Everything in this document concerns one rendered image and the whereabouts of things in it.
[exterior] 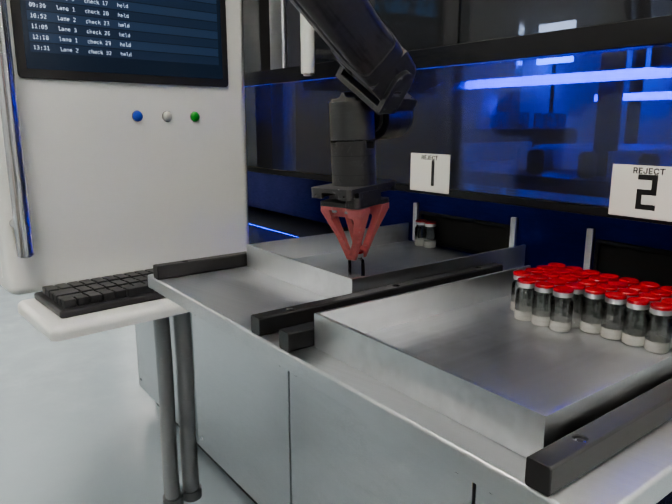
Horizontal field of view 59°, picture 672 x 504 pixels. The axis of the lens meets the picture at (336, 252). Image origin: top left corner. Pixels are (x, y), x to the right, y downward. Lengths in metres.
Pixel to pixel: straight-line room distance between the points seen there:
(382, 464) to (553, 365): 0.68
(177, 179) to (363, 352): 0.79
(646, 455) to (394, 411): 0.17
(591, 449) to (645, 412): 0.07
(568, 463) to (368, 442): 0.85
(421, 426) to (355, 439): 0.80
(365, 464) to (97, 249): 0.67
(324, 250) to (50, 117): 0.53
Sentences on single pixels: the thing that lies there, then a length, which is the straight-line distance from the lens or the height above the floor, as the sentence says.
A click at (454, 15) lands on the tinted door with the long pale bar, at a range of 0.95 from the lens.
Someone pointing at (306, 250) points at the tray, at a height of 0.89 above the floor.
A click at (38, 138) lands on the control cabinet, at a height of 1.07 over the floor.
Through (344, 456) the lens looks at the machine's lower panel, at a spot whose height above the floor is 0.42.
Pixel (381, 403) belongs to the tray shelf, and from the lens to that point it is 0.49.
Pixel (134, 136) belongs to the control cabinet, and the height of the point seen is 1.07.
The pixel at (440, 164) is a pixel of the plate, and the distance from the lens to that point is 0.94.
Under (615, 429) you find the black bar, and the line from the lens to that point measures 0.45.
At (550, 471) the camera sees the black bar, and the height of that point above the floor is 0.90.
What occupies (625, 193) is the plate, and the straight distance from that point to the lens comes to 0.77.
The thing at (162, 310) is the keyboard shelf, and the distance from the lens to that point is 1.01.
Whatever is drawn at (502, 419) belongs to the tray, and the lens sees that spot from 0.44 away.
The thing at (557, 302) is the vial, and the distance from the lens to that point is 0.66.
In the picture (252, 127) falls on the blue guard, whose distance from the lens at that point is 1.41.
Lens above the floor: 1.10
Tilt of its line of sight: 12 degrees down
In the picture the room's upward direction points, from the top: straight up
